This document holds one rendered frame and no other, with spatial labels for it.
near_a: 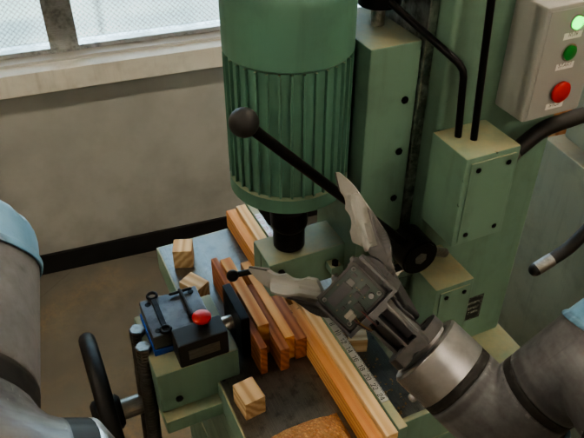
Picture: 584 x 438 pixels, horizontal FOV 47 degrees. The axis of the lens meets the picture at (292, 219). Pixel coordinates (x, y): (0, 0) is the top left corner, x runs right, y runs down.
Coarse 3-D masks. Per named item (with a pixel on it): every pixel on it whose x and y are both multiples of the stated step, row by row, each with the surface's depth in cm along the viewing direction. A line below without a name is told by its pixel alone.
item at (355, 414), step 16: (240, 224) 135; (240, 240) 134; (304, 320) 114; (320, 352) 109; (320, 368) 108; (336, 368) 106; (336, 384) 104; (336, 400) 105; (352, 400) 101; (352, 416) 100; (368, 416) 99; (368, 432) 97
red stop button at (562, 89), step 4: (560, 84) 89; (564, 84) 89; (568, 84) 89; (556, 88) 89; (560, 88) 89; (564, 88) 89; (568, 88) 89; (552, 92) 89; (556, 92) 89; (560, 92) 89; (564, 92) 89; (568, 92) 90; (552, 96) 90; (556, 96) 89; (560, 96) 90; (564, 96) 90; (552, 100) 90; (556, 100) 90; (560, 100) 90
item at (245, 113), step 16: (240, 112) 74; (240, 128) 74; (256, 128) 75; (272, 144) 78; (288, 160) 81; (320, 176) 85; (336, 192) 87; (384, 224) 95; (400, 240) 98; (416, 240) 98; (400, 256) 99; (416, 256) 99; (432, 256) 101; (416, 272) 101
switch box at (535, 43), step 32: (544, 0) 83; (576, 0) 83; (512, 32) 88; (544, 32) 83; (512, 64) 90; (544, 64) 86; (576, 64) 89; (512, 96) 92; (544, 96) 90; (576, 96) 93
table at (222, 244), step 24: (216, 240) 137; (168, 264) 131; (240, 264) 131; (168, 288) 134; (240, 360) 113; (264, 384) 109; (288, 384) 109; (312, 384) 109; (192, 408) 109; (216, 408) 110; (288, 408) 105; (312, 408) 105; (336, 408) 105; (168, 432) 108; (240, 432) 102; (264, 432) 102
